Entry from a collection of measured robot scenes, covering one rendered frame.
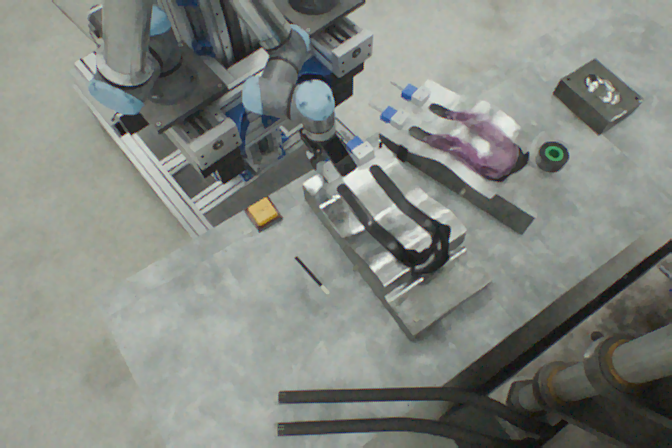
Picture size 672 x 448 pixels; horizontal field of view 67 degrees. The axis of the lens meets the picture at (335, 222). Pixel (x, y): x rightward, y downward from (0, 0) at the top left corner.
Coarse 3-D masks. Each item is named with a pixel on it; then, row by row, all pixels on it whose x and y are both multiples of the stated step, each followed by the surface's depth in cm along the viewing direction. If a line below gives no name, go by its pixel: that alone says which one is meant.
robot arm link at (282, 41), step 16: (240, 0) 98; (256, 0) 99; (272, 0) 103; (240, 16) 102; (256, 16) 101; (272, 16) 102; (256, 32) 104; (272, 32) 104; (288, 32) 107; (304, 32) 112; (272, 48) 107; (288, 48) 108; (304, 48) 112
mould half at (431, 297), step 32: (384, 160) 142; (320, 192) 137; (416, 192) 138; (352, 224) 134; (384, 224) 133; (416, 224) 130; (448, 224) 128; (352, 256) 134; (384, 256) 125; (384, 288) 123; (416, 288) 129; (448, 288) 128; (480, 288) 129
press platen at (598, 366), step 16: (608, 336) 80; (624, 336) 80; (640, 336) 80; (592, 352) 80; (608, 352) 78; (592, 368) 79; (608, 368) 77; (592, 384) 81; (608, 384) 77; (624, 384) 76; (640, 384) 76; (656, 384) 77; (624, 400) 77; (640, 400) 76; (656, 400) 76; (656, 416) 76
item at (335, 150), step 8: (336, 136) 118; (320, 144) 118; (328, 144) 118; (336, 144) 118; (328, 152) 118; (336, 152) 119; (344, 152) 119; (336, 160) 119; (344, 160) 120; (352, 160) 120; (336, 168) 120; (344, 168) 120; (352, 168) 120; (344, 176) 121
